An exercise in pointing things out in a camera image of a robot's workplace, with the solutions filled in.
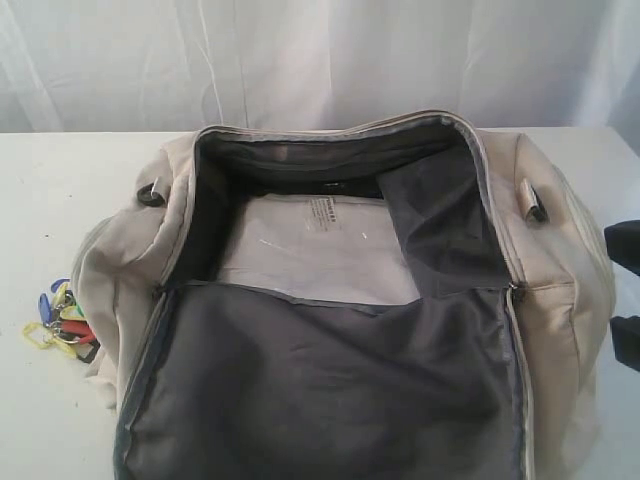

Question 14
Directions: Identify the clear plastic-wrapped white package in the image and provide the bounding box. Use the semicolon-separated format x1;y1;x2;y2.
215;195;419;305

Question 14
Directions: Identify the colourful key tag bunch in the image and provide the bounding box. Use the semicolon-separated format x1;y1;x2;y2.
22;278;101;364

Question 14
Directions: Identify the beige duffel bag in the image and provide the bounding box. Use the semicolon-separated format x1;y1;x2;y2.
71;111;615;479

